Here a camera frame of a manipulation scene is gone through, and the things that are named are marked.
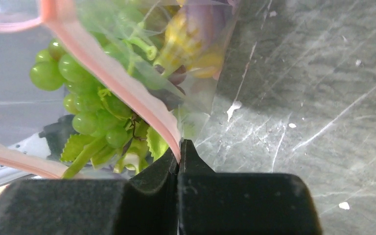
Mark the green white celery stalk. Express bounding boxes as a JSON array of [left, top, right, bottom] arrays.
[[60, 122, 168, 179]]

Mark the green grape bunch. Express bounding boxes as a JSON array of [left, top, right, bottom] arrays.
[[29, 6, 163, 150]]

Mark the purple eggplant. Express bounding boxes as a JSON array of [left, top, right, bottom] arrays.
[[181, 0, 240, 48]]

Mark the clear pink zip top bag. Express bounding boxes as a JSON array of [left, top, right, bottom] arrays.
[[0, 0, 241, 179]]

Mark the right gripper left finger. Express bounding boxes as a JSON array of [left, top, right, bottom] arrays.
[[0, 152, 179, 235]]

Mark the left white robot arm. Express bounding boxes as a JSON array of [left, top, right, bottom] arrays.
[[0, 115, 74, 186]]

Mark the yellow banana bunch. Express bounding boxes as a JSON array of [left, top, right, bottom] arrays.
[[153, 9, 224, 78]]

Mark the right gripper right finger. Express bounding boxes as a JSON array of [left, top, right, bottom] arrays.
[[177, 140, 323, 235]]

